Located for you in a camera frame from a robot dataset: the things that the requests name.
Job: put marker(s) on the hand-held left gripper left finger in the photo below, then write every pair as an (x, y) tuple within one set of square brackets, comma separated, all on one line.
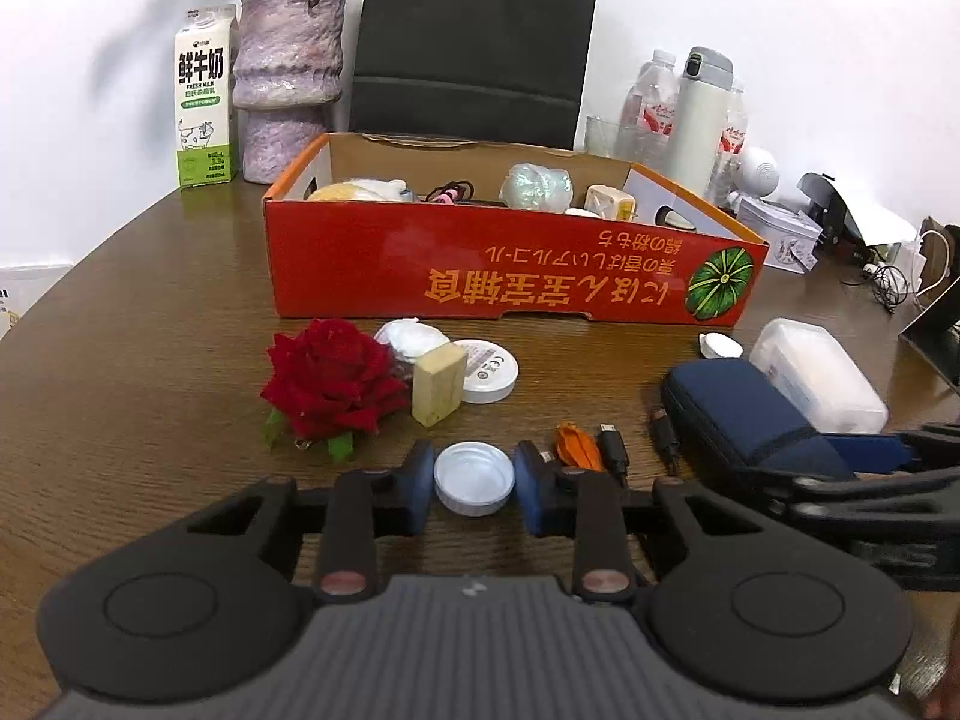
[(420, 484)]

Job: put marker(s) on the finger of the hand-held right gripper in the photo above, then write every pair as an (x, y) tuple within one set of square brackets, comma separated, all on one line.
[(870, 454), (840, 499)]

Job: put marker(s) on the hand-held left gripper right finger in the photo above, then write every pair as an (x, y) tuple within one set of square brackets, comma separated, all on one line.
[(529, 491)]

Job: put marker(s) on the white plastic bottle cap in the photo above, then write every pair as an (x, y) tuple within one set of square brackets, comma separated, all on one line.
[(472, 480)]

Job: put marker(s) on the navy zip pouch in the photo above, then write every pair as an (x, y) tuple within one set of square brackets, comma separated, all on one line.
[(742, 412)]

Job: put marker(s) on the red cardboard box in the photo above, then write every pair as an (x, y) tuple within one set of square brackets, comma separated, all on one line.
[(487, 270)]

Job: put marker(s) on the brown white plush toy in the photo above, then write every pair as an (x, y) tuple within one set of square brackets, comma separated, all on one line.
[(352, 191)]

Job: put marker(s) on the iridescent plastic bag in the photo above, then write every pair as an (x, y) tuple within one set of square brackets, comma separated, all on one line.
[(536, 187)]

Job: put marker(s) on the wooden desktop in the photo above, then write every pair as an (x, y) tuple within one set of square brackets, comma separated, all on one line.
[(150, 360)]

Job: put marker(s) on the translucent cotton swab box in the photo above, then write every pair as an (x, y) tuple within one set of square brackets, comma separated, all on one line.
[(817, 375)]

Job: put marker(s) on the beige rectangular block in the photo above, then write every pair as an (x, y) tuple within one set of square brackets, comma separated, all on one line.
[(439, 386)]

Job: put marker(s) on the white round tin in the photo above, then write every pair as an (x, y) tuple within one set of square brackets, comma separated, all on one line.
[(491, 375)]

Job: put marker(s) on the red artificial rose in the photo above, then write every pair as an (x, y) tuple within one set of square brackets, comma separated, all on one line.
[(330, 375)]

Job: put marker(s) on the crumpled white wrapper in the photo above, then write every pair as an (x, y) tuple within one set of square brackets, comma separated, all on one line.
[(409, 337)]

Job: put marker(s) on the small white cap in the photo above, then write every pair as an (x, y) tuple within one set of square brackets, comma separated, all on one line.
[(718, 345)]

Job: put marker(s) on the white folded paper sheet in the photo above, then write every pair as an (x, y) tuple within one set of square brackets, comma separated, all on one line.
[(870, 217)]

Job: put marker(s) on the white tissue box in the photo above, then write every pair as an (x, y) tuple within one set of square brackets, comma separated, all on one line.
[(780, 232)]

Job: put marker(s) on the small yellow white carton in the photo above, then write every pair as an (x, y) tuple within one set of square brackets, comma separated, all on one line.
[(611, 202)]

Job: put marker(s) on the white round speaker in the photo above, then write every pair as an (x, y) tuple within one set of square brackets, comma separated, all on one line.
[(757, 172)]

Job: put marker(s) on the small black white object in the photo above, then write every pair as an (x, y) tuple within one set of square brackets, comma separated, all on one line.
[(675, 217)]

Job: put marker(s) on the clear water bottle red label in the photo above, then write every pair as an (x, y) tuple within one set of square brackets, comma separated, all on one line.
[(646, 105), (736, 142)]

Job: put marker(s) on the clear glass cup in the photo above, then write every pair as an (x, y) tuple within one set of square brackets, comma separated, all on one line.
[(602, 136)]

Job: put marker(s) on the white thermos flask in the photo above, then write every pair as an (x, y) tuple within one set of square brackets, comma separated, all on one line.
[(697, 127)]

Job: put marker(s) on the purple textured vase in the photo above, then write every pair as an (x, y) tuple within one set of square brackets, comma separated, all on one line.
[(289, 75)]

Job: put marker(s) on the white booklet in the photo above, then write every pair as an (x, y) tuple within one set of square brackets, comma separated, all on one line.
[(34, 292)]

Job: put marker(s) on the white green milk carton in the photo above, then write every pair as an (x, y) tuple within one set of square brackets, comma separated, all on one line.
[(204, 97)]

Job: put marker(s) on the black standing frame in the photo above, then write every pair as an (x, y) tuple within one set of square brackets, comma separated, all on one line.
[(937, 337)]

